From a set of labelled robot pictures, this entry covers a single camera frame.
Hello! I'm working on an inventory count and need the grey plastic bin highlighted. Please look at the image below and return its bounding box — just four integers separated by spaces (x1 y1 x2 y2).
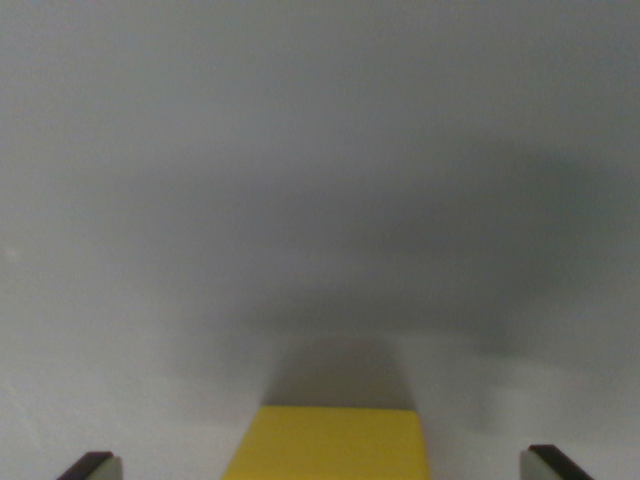
0 0 640 480

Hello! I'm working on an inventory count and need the yellow cube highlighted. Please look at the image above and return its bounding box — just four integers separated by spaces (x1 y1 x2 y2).
220 404 431 480

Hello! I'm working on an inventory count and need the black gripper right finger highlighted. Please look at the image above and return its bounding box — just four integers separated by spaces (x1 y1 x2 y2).
520 444 596 480

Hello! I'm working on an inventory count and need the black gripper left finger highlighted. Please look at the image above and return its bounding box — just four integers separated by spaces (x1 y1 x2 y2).
56 451 124 480

